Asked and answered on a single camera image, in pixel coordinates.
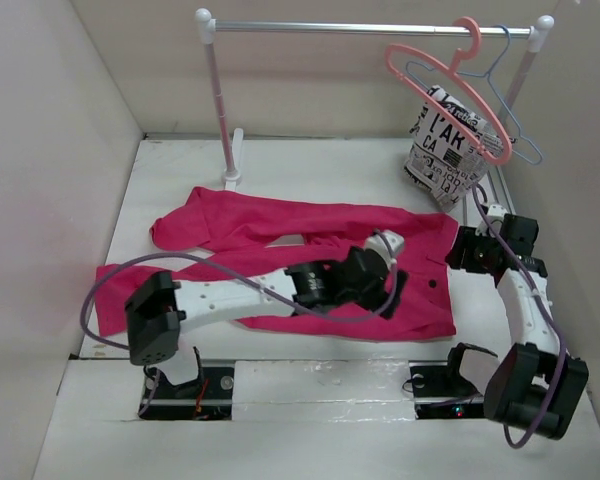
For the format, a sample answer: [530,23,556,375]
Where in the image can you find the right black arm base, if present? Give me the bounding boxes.
[403,360,484,420]

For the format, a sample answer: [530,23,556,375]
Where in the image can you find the pink trousers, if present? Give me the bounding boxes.
[95,186,460,343]

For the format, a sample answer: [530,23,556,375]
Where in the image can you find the pink plastic hanger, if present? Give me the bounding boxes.
[384,16,515,166]

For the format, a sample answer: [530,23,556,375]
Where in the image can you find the blue wire hanger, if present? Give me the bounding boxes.
[385,16,554,166]

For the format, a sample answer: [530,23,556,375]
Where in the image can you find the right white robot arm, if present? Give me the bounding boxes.
[442,204,589,448]

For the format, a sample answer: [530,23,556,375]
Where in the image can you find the white metal clothes rack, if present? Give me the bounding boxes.
[195,7,555,226]

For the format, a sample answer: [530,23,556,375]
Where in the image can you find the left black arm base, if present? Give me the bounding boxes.
[138,361,235,421]

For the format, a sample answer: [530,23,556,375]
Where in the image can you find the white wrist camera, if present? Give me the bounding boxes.
[476,203,508,238]
[363,230,405,266]

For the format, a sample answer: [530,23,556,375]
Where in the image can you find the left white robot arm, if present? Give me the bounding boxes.
[124,247,408,397]

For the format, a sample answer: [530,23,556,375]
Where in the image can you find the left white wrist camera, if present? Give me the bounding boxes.
[363,230,405,266]

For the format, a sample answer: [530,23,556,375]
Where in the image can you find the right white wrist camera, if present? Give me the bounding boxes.
[476,203,508,238]

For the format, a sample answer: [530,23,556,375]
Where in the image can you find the black white printed garment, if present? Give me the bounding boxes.
[403,85,503,212]

